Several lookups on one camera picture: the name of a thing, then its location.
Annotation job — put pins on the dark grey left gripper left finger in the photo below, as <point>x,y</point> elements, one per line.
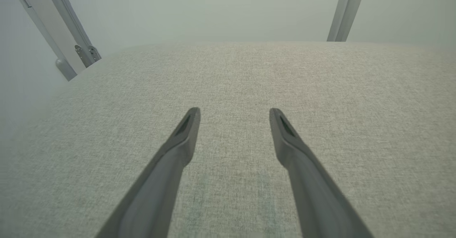
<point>160,191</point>

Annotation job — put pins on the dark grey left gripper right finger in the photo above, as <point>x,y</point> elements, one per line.
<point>313,195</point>

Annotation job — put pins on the grey hinged metal frame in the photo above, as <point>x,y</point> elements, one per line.
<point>53,24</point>

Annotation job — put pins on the grey aluminium partition post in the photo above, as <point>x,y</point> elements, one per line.
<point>347,10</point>

